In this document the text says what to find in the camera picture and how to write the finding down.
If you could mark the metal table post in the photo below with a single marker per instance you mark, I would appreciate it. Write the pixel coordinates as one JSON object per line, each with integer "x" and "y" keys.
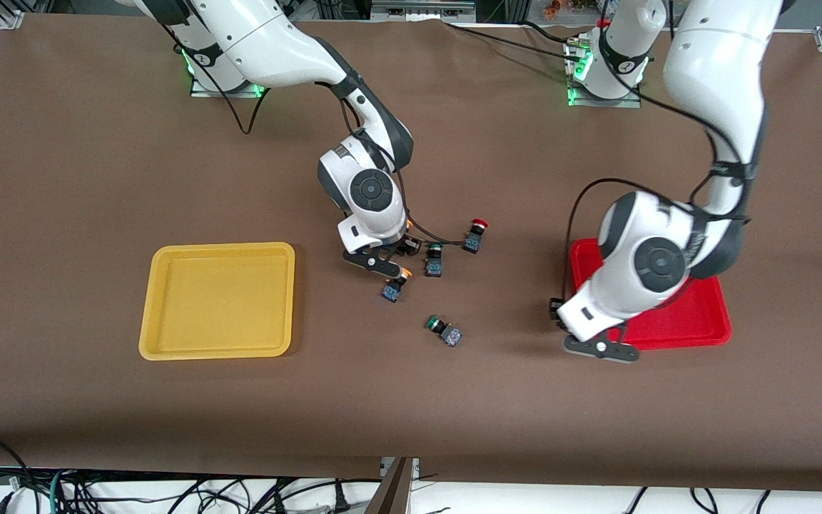
{"x": 393, "y": 492}

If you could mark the red plastic tray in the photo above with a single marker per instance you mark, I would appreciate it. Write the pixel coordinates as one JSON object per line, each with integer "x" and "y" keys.
{"x": 696, "y": 321}

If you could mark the yellow plastic tray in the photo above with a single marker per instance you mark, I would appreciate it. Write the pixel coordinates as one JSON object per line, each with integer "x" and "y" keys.
{"x": 218, "y": 303}

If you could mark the black power plug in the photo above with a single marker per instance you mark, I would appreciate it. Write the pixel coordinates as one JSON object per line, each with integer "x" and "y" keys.
{"x": 340, "y": 500}

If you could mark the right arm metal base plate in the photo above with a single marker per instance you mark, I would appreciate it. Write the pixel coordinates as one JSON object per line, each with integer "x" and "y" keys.
{"x": 200, "y": 93}

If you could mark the grey metal box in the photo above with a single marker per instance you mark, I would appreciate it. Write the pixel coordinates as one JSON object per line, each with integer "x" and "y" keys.
{"x": 418, "y": 11}

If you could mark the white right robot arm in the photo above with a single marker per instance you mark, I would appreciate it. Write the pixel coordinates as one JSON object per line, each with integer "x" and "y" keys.
{"x": 268, "y": 43}

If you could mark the brown table cover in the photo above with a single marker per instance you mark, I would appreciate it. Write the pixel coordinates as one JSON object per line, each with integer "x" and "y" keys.
{"x": 97, "y": 178}

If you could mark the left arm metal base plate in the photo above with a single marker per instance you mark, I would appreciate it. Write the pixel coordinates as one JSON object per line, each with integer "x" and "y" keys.
{"x": 611, "y": 103}

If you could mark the orange colourful object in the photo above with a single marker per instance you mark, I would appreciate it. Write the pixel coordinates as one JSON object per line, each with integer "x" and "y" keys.
{"x": 554, "y": 7}

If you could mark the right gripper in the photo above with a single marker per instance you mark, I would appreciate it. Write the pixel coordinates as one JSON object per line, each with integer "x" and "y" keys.
{"x": 407, "y": 248}

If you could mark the green push button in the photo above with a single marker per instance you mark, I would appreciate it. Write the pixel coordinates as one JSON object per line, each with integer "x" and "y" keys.
{"x": 434, "y": 263}
{"x": 445, "y": 331}

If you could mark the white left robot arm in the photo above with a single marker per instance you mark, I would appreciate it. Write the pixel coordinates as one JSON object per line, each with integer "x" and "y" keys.
{"x": 718, "y": 71}

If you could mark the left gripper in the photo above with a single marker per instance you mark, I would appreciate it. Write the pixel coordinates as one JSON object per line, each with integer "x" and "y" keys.
{"x": 555, "y": 308}

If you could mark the yellow push button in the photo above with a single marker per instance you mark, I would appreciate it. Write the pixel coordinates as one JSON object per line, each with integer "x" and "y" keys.
{"x": 393, "y": 289}
{"x": 411, "y": 246}

